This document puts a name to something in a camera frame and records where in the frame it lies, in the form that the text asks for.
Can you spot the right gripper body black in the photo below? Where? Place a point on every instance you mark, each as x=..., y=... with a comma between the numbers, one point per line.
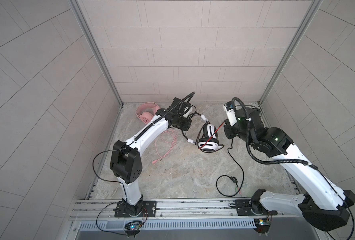
x=230, y=131

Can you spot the white slotted cable duct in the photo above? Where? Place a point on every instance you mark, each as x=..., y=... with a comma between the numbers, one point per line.
x=178, y=224

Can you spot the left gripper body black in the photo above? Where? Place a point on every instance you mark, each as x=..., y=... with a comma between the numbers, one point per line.
x=181, y=123

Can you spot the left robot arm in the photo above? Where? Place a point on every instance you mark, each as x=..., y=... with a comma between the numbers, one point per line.
x=126, y=162

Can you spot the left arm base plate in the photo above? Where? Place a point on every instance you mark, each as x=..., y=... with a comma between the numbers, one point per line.
x=147, y=208

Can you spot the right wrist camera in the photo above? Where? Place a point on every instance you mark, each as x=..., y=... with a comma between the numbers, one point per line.
x=229, y=109

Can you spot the right controller circuit board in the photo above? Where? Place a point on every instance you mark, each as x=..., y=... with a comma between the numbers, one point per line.
x=262, y=226

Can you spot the left controller circuit board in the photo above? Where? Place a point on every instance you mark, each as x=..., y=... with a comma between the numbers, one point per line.
x=133, y=226

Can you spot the pink headphones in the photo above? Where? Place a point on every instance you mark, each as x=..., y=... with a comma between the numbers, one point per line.
x=147, y=111

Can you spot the aluminium mounting rail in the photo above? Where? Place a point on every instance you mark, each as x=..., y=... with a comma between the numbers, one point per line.
x=215, y=208

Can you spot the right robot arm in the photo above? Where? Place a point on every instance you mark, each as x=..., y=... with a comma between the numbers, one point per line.
x=324, y=205

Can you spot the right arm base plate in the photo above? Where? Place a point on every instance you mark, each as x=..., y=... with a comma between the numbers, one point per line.
x=243, y=207

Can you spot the controller circuit board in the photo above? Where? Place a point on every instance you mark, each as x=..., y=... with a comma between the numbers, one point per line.
x=262, y=226
x=133, y=226

